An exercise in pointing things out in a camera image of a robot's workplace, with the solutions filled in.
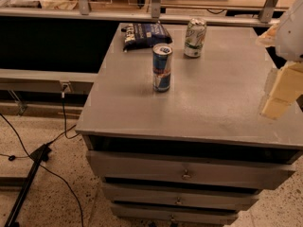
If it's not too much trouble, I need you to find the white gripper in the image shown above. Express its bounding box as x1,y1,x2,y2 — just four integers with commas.
256,0,303,119

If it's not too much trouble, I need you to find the blue silver redbull can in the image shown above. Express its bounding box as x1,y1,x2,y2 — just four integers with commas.
152,44,173,92

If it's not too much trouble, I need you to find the green white soda can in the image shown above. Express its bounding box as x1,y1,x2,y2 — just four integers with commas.
184,18,206,58

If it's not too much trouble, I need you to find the grey drawer cabinet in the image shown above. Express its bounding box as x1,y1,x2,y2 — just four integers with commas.
77,25,303,215

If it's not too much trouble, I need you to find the top grey drawer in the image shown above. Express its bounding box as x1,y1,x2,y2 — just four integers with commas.
86,150,294,189

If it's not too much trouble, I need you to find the grey drawer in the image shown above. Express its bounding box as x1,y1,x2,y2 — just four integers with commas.
111,203,238,226
86,150,294,189
102,183,258,211

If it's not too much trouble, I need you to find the dark blue chip bag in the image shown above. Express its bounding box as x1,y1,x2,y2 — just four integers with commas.
121,23,172,51

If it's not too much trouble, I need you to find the bottom grey drawer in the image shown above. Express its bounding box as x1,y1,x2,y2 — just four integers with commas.
111,203,238,226

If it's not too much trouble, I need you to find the middle grey drawer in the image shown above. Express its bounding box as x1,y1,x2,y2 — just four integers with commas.
102,183,258,211

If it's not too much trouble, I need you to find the black metal floor bar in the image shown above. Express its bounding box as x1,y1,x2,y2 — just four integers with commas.
0,144,51,227

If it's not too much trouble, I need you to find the grey metal post right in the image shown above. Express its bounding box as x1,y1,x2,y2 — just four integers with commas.
258,0,278,23

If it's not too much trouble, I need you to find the grey metal post middle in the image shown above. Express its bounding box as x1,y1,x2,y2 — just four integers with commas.
151,0,161,19

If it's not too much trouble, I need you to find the grey metal rail frame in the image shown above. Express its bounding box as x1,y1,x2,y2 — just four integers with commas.
0,69,97,95

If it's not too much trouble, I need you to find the black floor cable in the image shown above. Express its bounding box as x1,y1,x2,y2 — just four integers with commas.
0,92,85,227

